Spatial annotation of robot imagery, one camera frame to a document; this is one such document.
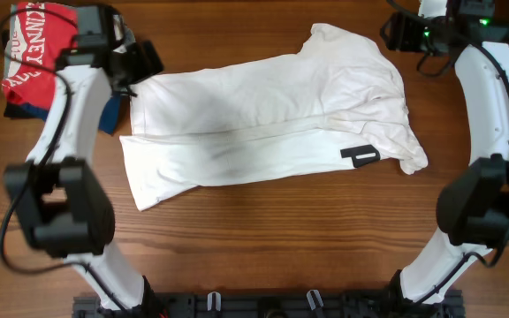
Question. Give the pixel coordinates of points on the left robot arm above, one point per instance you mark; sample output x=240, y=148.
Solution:
x=61, y=207

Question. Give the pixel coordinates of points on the white t-shirt black print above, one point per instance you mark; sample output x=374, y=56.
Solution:
x=337, y=104

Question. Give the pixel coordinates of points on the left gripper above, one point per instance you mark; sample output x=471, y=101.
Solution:
x=138, y=54

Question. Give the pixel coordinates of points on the black garment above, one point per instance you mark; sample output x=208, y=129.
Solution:
x=14, y=110

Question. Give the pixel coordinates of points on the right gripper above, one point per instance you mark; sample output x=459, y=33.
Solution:
x=400, y=26

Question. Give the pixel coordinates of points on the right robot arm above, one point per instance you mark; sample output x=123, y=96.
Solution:
x=473, y=210

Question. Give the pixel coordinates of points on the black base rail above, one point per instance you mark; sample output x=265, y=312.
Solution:
x=344, y=305

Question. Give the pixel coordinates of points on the navy blue garment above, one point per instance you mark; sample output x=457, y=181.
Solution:
x=108, y=121

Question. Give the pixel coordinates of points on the red printed t-shirt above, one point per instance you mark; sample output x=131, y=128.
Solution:
x=38, y=34

